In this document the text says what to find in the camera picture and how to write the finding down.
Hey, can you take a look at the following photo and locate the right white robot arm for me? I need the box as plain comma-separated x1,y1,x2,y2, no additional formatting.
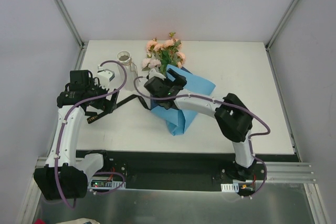
144,69,256,181

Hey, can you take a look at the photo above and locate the right white cable duct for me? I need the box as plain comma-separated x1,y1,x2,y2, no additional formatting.
220,183,239,193

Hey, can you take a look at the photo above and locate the aluminium frame post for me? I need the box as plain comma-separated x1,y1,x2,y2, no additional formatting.
265,0,301,51
39,0,87,49

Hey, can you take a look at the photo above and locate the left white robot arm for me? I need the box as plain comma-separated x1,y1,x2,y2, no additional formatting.
34,69,119,200

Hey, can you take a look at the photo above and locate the blue wrapping paper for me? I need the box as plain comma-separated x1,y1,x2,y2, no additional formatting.
151,65,216,136

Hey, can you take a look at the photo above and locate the purple cable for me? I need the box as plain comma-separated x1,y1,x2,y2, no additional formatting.
41,60,129,210
133,76,271,202

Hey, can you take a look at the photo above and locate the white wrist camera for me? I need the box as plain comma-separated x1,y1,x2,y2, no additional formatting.
97,66,115,89
147,68,166,80

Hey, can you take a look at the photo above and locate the black gold-lettered ribbon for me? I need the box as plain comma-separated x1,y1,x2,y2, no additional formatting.
86,94,150,124

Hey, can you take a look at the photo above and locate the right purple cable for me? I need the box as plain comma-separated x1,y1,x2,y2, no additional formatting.
133,76,271,202

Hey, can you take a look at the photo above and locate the left aluminium frame post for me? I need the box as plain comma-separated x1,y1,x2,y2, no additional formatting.
39,0,87,49

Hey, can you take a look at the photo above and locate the left white cable duct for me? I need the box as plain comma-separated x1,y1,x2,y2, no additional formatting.
88,179,126,190

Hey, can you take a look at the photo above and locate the pink flower stem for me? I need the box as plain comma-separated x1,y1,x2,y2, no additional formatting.
142,32,186,76

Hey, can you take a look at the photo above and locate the right aluminium frame post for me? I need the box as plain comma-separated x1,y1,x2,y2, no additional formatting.
265,0,301,51

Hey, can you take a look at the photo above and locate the white ribbed vase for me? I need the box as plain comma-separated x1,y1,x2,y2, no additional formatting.
117,51,138,91

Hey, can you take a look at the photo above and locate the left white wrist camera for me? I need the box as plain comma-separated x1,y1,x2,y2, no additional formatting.
97,66,115,89

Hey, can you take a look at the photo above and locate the white cable duct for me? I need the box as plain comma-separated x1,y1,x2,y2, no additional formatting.
88,179,126,190
220,183,239,193

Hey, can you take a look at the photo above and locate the aluminium front rail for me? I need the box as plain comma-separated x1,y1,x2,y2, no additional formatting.
33,157,316,183

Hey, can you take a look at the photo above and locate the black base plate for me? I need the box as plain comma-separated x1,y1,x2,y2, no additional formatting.
78,150,265,190

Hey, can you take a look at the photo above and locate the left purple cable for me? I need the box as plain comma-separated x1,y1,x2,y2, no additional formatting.
41,60,129,210

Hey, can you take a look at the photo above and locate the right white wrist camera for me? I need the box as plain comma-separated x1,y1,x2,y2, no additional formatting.
147,68,166,80

